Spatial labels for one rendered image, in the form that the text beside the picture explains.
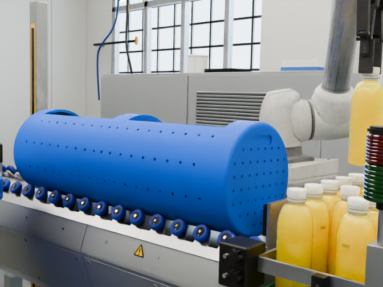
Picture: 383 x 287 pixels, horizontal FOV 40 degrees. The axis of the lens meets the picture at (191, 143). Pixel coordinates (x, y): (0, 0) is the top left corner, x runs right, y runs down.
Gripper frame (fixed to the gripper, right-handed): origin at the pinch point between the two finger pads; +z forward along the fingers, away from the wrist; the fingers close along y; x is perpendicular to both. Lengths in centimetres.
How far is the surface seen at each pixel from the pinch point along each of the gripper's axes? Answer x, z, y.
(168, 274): -40, 53, 19
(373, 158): 19, 16, 44
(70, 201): -84, 42, 16
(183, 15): -324, -72, -306
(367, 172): 18, 18, 44
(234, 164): -23.8, 24.4, 15.6
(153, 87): -231, 5, -168
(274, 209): -17.3, 34.9, 8.2
